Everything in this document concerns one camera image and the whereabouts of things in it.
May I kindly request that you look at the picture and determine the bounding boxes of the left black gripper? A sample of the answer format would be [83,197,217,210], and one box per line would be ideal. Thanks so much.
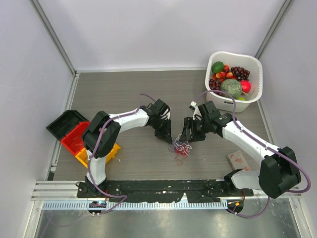
[152,117,172,143]

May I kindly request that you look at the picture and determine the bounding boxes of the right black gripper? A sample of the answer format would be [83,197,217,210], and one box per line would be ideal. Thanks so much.
[179,117,210,143]

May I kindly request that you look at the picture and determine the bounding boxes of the coloured cable bundle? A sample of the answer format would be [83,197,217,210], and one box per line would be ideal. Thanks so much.
[168,135,193,166]

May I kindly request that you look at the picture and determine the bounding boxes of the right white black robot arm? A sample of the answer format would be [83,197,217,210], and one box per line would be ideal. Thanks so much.
[180,101,301,198]

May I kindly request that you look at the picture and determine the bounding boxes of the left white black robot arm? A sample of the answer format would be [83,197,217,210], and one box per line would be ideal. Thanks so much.
[82,99,172,198]

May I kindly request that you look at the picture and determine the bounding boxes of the dark grape cluster left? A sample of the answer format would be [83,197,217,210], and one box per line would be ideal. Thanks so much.
[209,79,223,96]

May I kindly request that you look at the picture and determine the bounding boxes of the stained grey sponge block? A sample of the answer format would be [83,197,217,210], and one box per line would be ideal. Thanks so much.
[226,150,251,171]

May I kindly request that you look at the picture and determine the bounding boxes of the green netted melon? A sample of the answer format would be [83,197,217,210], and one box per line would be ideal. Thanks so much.
[220,79,242,99]

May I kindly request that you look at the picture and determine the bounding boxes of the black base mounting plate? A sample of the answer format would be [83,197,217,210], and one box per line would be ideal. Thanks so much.
[76,179,254,203]

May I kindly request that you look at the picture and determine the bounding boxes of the green lime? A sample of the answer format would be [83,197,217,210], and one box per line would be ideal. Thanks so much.
[211,61,224,74]

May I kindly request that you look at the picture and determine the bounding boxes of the red pink apple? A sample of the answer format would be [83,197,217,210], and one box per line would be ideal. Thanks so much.
[240,81,251,93]

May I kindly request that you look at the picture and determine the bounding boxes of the dark red grape bunch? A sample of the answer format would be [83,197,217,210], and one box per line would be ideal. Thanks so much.
[230,66,250,81]

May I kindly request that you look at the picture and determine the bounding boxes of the yellow plastic bin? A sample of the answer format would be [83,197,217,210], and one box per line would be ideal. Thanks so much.
[75,143,121,168]

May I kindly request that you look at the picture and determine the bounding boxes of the red plastic bin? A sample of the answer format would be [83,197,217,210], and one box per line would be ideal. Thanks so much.
[61,121,90,156]

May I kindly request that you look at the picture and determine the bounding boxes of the white plastic basket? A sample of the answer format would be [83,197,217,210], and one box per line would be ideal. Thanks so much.
[205,51,263,113]

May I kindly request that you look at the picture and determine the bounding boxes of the black plastic bin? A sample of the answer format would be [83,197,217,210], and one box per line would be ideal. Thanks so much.
[46,110,88,141]

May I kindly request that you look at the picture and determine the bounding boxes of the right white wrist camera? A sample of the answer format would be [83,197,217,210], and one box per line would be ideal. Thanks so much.
[189,101,201,120]

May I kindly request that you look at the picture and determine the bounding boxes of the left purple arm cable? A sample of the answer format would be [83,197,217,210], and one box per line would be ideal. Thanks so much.
[86,93,157,216]

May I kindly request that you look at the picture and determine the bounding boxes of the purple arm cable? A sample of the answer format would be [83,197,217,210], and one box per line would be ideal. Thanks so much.
[195,89,312,219]
[86,93,157,216]

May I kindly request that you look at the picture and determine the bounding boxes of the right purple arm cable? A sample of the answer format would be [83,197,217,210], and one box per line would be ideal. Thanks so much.
[195,89,312,219]

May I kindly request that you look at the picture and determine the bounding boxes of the white slotted cable duct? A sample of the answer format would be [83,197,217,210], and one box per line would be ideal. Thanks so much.
[42,200,228,211]

